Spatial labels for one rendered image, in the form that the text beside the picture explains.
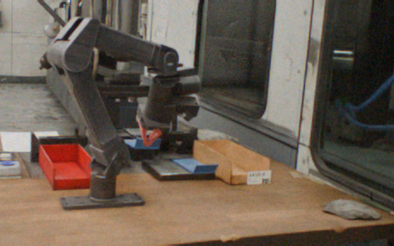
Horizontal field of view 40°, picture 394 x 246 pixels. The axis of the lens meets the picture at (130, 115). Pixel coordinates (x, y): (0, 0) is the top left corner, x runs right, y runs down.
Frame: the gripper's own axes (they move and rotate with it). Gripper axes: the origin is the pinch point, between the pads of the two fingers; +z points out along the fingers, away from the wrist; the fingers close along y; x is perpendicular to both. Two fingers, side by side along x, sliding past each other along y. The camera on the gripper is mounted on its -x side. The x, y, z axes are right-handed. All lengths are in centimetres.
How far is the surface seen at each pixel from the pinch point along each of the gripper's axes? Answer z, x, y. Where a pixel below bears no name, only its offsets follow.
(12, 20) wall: 391, -6, 863
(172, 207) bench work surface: 2.9, -2.2, -20.8
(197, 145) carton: 12.5, -22.8, 14.8
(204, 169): 7.8, -18.3, -1.6
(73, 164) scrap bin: 19.6, 15.9, 13.1
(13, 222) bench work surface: 2.4, 35.3, -25.6
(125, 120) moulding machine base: 191, -83, 270
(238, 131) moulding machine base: 36, -60, 55
